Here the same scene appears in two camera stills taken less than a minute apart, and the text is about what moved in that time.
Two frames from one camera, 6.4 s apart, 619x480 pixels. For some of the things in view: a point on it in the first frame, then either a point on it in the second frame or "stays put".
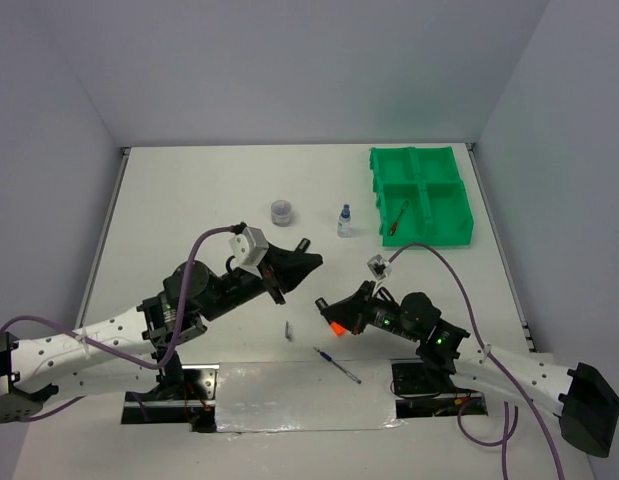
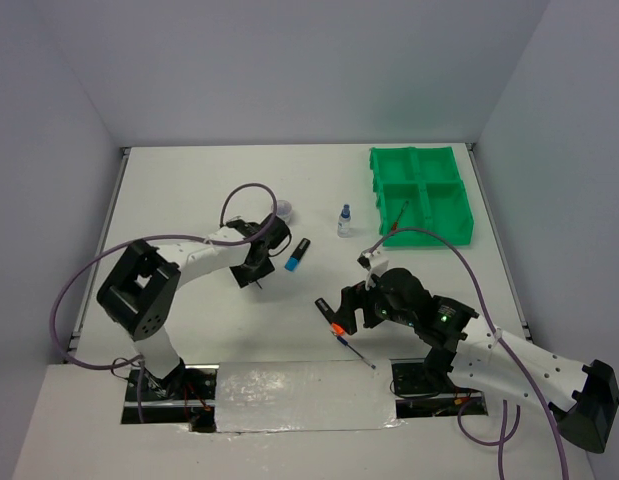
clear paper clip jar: [281, 212] stays put
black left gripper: [277, 274] → [242, 277]
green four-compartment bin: [421, 198] stays put
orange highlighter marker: [336, 327] stays put
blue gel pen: [329, 358] → [345, 342]
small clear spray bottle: [344, 222] stays put
